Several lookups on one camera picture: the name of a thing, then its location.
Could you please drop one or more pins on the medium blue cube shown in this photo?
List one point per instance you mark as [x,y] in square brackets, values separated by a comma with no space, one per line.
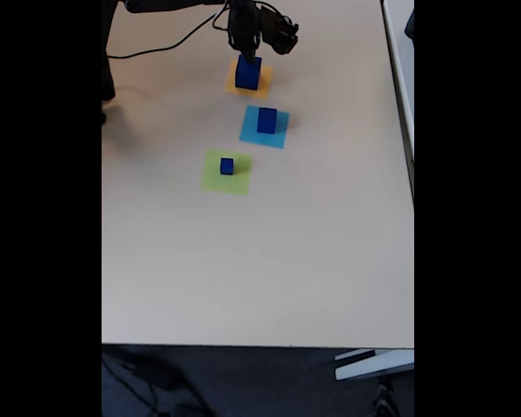
[267,121]

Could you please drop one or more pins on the small blue cube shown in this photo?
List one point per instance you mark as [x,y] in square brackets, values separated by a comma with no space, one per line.
[226,167]

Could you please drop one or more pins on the orange paper square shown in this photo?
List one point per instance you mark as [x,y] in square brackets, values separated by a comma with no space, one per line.
[265,87]

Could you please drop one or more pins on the blue paper square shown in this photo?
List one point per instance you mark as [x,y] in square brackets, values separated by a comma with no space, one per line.
[247,130]

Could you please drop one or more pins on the green paper square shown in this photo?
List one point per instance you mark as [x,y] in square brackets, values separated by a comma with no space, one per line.
[213,182]

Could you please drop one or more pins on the large blue cube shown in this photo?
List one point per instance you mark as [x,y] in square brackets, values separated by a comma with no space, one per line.
[247,78]

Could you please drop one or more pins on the dark object on desk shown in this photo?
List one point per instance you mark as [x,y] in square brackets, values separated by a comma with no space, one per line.
[410,24]

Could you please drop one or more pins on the white table foot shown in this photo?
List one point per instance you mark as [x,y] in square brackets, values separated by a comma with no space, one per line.
[373,367]

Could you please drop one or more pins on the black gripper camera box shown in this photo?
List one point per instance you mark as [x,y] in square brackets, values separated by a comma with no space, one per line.
[282,32]

